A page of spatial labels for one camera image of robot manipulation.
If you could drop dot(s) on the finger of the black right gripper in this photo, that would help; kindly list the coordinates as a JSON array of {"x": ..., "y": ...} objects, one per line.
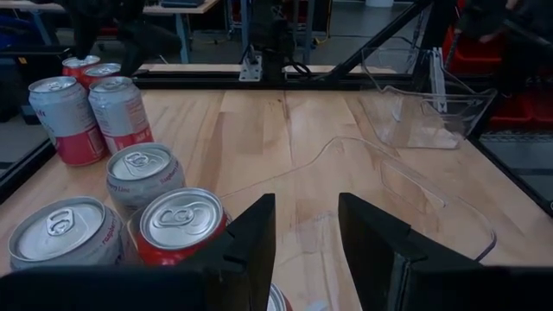
[
  {"x": 134, "y": 47},
  {"x": 85, "y": 34}
]

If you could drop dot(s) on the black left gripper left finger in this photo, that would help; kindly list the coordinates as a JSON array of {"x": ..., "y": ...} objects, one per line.
[{"x": 129, "y": 289}]

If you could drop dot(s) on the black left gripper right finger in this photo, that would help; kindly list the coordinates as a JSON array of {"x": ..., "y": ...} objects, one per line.
[{"x": 453, "y": 289}]

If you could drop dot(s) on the clear plastic bin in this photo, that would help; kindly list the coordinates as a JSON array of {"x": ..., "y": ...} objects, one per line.
[
  {"x": 432, "y": 121},
  {"x": 410, "y": 194}
]

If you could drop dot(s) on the silver mounting bracket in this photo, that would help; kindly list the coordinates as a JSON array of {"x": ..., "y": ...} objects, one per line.
[{"x": 250, "y": 69}]

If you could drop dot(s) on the black aluminium rig frame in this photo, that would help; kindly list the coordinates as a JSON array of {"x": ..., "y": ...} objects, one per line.
[{"x": 194, "y": 80}]

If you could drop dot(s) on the person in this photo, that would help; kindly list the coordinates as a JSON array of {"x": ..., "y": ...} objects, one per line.
[{"x": 484, "y": 21}]

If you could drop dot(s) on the red storage bin rack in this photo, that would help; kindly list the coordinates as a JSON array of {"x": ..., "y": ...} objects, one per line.
[{"x": 471, "y": 60}]

